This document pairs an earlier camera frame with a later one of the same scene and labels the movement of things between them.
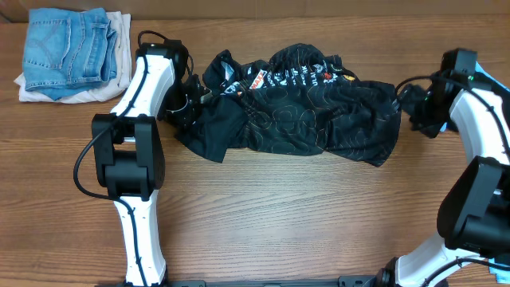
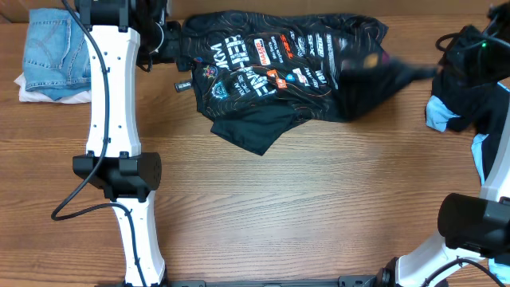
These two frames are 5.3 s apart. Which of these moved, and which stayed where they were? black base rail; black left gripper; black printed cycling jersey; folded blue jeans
Moved: black printed cycling jersey; black left gripper
Stayed: folded blue jeans; black base rail
